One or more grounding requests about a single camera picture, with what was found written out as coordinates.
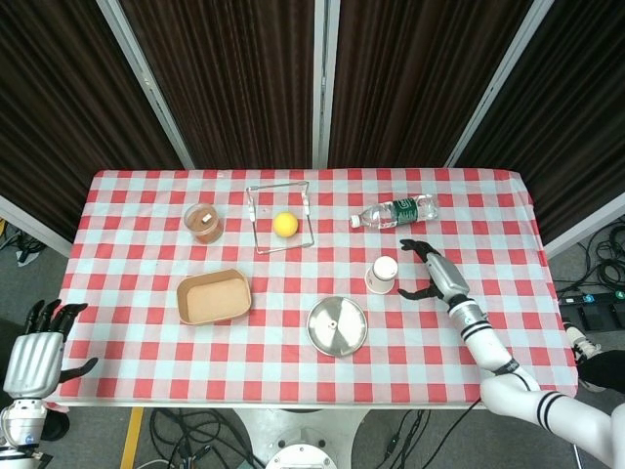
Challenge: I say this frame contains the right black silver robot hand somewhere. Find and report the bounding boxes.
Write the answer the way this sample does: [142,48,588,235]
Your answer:
[397,237,473,304]

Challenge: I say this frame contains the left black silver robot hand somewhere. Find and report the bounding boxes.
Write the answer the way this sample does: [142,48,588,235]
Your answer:
[3,298,99,400]

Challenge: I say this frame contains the white paper cup blue stripe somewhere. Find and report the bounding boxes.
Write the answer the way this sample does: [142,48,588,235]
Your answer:
[364,255,399,295]

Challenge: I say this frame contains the round steel plate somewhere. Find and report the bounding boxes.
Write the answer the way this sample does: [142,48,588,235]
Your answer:
[306,296,369,358]

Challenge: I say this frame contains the clear water bottle green label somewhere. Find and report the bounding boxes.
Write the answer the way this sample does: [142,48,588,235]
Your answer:
[349,193,439,231]

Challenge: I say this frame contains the black power strip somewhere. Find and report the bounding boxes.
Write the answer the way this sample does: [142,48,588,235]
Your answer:
[558,289,625,308]

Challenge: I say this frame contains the white sneaker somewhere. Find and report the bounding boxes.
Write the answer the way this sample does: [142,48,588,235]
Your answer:
[564,321,604,363]

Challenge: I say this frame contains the yellow ball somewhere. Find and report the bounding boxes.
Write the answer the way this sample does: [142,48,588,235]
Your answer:
[272,211,300,239]

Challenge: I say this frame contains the brown paper food box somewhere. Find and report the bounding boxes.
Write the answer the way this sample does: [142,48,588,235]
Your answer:
[176,268,253,327]

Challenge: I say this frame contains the red white checkered tablecloth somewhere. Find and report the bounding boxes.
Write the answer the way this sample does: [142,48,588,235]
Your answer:
[48,168,581,405]

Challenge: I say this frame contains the dark brown curtain panel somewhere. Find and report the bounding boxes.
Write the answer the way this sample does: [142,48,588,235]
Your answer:
[119,0,318,170]
[0,0,185,241]
[458,0,625,244]
[329,0,531,170]

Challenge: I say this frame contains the clear jar of rubber bands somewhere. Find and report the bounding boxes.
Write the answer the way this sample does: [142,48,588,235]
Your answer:
[183,202,225,245]

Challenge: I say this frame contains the white metal frame rail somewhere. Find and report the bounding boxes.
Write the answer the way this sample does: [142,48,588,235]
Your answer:
[0,194,74,258]
[543,192,625,259]

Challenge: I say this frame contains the metal wire stand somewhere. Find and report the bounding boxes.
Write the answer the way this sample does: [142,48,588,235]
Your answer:
[245,180,315,256]

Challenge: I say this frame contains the black floor cable bundle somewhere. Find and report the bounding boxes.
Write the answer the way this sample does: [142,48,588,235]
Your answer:
[146,407,268,469]
[556,228,625,295]

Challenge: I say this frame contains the white metal frame post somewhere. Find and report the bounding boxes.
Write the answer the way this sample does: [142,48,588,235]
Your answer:
[311,0,342,170]
[443,0,556,170]
[96,0,196,171]

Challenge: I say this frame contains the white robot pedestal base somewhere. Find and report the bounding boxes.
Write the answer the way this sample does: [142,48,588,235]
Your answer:
[232,406,373,469]

